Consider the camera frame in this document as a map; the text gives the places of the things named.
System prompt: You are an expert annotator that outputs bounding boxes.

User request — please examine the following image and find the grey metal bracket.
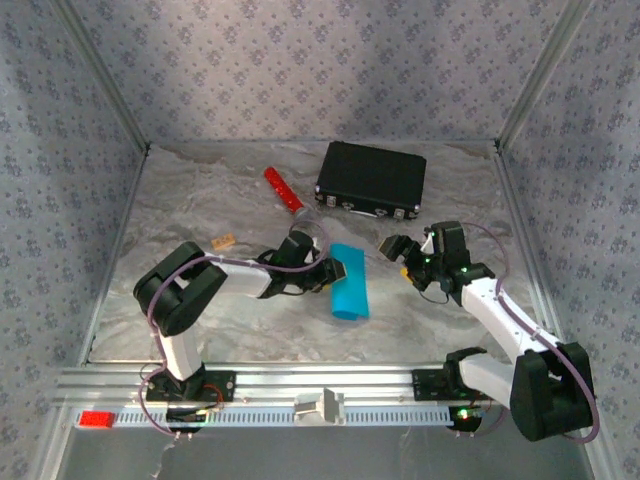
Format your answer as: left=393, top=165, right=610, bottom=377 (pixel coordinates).
left=293, top=387, right=346, bottom=426

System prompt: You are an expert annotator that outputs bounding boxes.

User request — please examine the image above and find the red glitter tube grey cap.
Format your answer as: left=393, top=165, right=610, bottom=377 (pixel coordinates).
left=263, top=166, right=319, bottom=225

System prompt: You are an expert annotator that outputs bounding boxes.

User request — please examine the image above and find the black hard case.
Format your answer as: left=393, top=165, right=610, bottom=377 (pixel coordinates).
left=314, top=140, right=428, bottom=221

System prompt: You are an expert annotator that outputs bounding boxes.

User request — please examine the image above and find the aluminium frame post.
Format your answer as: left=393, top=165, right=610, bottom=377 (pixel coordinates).
left=494, top=0, right=599, bottom=151
left=52, top=0, right=151, bottom=151

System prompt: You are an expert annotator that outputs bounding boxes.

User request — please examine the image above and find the circuit board with LED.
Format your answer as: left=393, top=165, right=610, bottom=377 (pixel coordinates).
left=447, top=404, right=494, bottom=432
left=166, top=407, right=225, bottom=434

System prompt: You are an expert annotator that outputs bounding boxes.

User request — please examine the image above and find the slotted grey cable duct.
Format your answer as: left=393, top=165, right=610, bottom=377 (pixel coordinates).
left=69, top=405, right=496, bottom=429

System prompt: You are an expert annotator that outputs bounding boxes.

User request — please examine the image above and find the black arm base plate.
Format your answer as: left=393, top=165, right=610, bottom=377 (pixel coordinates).
left=144, top=370, right=237, bottom=403
left=412, top=368, right=504, bottom=402

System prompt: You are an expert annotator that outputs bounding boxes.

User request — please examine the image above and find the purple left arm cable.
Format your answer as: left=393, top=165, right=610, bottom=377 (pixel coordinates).
left=137, top=219, right=331, bottom=441

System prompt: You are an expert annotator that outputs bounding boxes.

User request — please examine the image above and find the aluminium mounting rail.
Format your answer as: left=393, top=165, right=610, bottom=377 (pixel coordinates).
left=49, top=362, right=516, bottom=407

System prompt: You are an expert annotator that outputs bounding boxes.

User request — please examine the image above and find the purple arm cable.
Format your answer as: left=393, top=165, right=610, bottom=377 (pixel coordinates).
left=137, top=219, right=331, bottom=441
left=452, top=222, right=600, bottom=446

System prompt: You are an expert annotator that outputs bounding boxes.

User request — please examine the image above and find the red toy brick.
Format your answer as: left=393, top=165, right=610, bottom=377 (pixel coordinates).
left=79, top=410, right=117, bottom=429

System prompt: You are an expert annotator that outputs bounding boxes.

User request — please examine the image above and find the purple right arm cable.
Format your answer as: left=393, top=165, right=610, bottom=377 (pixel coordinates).
left=452, top=222, right=600, bottom=446

